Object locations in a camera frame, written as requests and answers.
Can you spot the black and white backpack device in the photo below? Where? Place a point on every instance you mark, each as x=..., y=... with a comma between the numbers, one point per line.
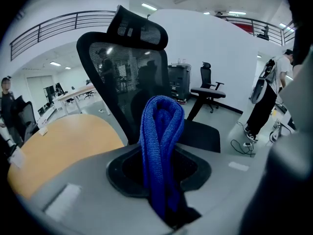
x=265, y=75

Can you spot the blue cloth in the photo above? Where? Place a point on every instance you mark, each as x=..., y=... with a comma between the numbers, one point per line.
x=160, y=141

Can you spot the round wooden table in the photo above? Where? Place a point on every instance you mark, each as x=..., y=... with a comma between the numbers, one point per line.
x=63, y=143

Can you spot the white long table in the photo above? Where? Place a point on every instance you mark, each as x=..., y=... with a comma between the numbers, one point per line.
x=73, y=93

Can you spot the white floor label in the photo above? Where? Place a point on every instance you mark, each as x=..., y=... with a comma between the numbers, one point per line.
x=238, y=166

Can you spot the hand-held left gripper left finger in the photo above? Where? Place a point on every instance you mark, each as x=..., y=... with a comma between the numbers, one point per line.
x=116, y=177

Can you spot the white paper sheet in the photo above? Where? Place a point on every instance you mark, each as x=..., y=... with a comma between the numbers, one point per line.
x=16, y=157

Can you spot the black balcony railing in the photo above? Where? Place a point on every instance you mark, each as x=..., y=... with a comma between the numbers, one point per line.
x=269, y=28
x=56, y=24

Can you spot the white paper card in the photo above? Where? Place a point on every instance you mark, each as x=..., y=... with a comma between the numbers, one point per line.
x=43, y=131

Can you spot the black mesh office chair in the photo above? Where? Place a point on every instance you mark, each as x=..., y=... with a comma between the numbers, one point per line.
x=115, y=82

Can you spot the rectangular ceiling light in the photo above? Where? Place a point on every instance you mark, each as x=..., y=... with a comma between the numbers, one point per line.
x=149, y=7
x=55, y=63
x=237, y=13

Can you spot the black equipment cabinet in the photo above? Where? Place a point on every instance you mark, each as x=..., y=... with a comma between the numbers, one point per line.
x=179, y=82

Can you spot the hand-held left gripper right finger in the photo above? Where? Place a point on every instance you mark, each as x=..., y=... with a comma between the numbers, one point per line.
x=202, y=174

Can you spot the white power strip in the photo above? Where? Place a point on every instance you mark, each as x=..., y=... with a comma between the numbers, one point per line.
x=247, y=144

